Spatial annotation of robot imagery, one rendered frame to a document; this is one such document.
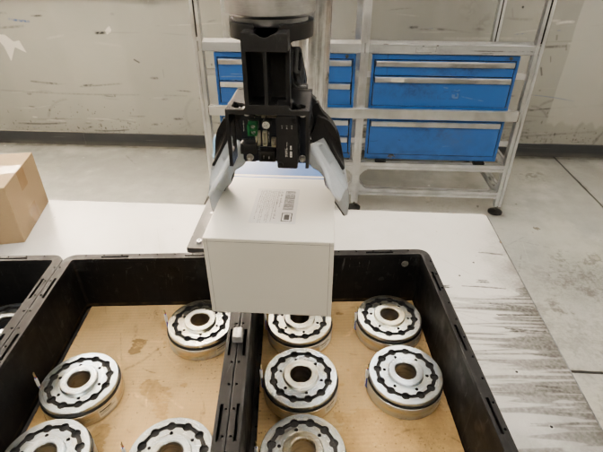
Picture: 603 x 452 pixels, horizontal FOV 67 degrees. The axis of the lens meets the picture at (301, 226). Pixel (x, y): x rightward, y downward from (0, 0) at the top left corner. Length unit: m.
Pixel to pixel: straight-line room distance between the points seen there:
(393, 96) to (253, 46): 2.14
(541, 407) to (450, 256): 0.43
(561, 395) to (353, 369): 0.40
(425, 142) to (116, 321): 2.07
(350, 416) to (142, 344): 0.34
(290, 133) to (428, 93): 2.15
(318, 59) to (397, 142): 1.74
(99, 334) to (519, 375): 0.73
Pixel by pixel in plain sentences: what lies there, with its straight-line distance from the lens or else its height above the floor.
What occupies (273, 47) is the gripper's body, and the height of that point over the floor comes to 1.30.
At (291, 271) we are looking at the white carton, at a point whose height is 1.11.
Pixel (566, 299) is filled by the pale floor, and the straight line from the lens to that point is 2.38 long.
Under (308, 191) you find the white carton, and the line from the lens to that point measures 0.49.
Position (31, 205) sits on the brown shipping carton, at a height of 0.75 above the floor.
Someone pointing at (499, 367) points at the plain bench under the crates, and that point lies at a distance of 0.95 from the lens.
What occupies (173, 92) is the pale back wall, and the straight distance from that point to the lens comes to 3.55.
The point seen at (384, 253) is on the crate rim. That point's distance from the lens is 0.76.
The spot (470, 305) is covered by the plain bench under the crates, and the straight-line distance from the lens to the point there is 1.06.
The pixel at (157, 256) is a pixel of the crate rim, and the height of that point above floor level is 0.93.
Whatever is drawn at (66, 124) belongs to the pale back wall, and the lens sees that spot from 3.99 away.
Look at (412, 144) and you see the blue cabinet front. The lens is 2.60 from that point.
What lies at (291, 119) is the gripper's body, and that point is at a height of 1.24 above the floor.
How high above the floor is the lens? 1.37
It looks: 33 degrees down
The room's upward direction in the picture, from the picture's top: straight up
